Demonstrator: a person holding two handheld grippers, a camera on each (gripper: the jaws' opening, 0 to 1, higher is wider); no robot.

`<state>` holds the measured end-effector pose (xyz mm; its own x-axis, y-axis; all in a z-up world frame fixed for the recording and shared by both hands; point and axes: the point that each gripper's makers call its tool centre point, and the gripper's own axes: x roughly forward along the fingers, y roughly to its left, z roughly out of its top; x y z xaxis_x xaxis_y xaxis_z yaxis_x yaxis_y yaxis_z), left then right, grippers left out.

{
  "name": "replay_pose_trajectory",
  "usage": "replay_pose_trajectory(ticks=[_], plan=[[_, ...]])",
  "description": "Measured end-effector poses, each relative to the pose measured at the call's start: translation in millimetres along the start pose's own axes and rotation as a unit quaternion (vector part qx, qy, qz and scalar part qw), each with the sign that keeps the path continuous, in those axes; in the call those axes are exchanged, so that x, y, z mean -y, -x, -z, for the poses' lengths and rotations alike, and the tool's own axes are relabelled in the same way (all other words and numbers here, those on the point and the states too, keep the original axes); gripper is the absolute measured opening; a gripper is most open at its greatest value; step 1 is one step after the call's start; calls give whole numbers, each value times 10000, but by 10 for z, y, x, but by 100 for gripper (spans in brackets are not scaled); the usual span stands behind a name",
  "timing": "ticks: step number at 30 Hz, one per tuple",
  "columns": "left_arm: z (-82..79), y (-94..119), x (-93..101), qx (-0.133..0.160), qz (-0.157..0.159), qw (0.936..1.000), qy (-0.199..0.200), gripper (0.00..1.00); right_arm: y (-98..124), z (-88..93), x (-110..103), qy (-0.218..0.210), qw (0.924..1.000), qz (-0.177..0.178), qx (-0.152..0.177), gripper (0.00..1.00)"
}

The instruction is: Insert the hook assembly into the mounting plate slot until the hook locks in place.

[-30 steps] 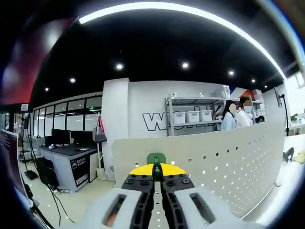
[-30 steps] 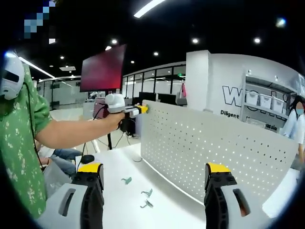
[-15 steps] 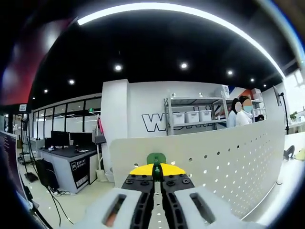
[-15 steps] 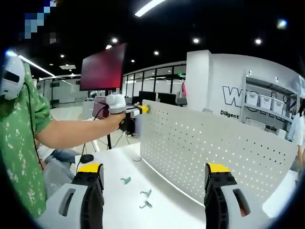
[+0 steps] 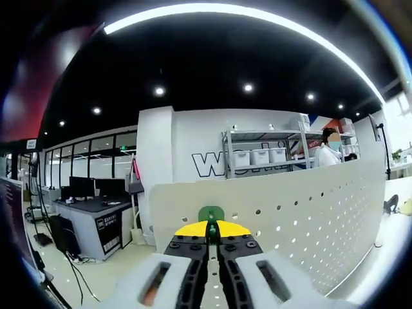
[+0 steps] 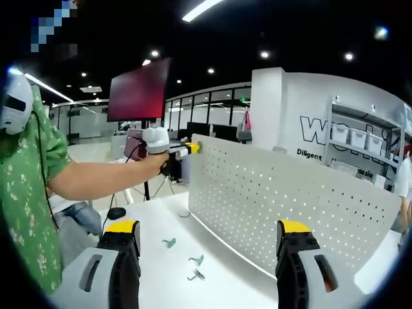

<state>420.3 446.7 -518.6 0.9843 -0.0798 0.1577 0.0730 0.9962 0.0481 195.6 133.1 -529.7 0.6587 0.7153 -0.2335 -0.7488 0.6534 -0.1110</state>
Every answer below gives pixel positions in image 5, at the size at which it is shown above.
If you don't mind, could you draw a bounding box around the grey chair with red cloth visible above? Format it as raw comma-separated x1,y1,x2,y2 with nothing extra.
127,153,145,196

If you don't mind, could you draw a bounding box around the green hook assembly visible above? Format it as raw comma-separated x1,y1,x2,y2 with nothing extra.
198,205,225,246

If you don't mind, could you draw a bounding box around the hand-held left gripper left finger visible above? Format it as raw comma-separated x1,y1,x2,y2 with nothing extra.
106,221,210,309

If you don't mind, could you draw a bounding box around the black computer tower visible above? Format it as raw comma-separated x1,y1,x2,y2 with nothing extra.
48,214,82,256

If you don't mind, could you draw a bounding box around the white perforated mounting plate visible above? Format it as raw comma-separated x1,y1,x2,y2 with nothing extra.
149,156,387,296

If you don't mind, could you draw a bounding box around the metal shelving rack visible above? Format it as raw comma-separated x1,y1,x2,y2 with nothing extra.
220,112,358,180

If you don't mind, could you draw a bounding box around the white storage bin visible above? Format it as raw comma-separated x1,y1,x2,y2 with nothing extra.
269,147,288,164
250,149,270,165
232,151,251,168

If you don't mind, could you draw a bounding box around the black curved object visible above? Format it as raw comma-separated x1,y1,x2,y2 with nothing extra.
382,194,400,216

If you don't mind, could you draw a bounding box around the grey counter desk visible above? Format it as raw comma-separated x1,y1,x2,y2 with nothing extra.
53,196,133,261

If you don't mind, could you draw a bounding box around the long ceiling light strip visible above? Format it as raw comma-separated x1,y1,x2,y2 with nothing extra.
103,3,387,104

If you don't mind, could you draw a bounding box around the black tripod stand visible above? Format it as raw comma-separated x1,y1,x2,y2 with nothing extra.
375,122,393,181

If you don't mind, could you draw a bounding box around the black floor cable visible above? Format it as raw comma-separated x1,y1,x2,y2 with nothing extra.
62,250,97,306

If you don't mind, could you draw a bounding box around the black desktop monitor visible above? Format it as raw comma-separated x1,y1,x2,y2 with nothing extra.
69,176,97,199
95,178,126,198

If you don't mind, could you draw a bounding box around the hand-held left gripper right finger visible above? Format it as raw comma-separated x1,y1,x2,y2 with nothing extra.
216,220,358,309

